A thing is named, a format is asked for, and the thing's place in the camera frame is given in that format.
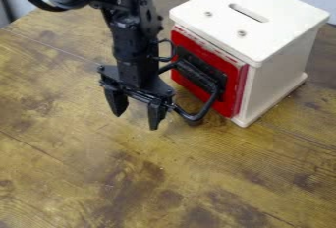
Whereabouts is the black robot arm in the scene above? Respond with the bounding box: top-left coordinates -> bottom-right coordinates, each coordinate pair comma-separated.
28,0 -> 173,130

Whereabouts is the red drawer with black handle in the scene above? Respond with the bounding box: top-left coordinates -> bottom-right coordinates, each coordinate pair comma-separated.
171,26 -> 248,118

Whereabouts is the white wooden drawer box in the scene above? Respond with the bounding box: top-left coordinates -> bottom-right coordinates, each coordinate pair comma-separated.
169,0 -> 329,128

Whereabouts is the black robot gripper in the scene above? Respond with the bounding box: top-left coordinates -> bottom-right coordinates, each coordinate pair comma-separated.
99,19 -> 173,131

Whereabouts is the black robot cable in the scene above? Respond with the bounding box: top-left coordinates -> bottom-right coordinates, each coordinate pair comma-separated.
149,38 -> 177,63

